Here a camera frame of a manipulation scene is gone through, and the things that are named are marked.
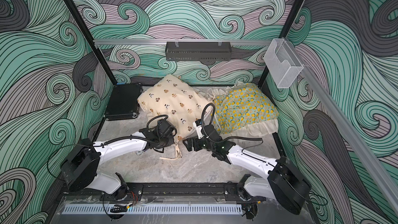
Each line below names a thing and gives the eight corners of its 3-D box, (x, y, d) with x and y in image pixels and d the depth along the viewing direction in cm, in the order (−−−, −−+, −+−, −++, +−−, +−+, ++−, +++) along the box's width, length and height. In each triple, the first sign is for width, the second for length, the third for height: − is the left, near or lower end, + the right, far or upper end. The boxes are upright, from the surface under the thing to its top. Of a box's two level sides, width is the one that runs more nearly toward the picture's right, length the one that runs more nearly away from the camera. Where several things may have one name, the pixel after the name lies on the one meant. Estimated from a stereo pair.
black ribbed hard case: (105, 121, 99) (102, 117, 95) (115, 88, 118) (113, 84, 115) (137, 118, 100) (135, 114, 97) (142, 86, 120) (141, 82, 116)
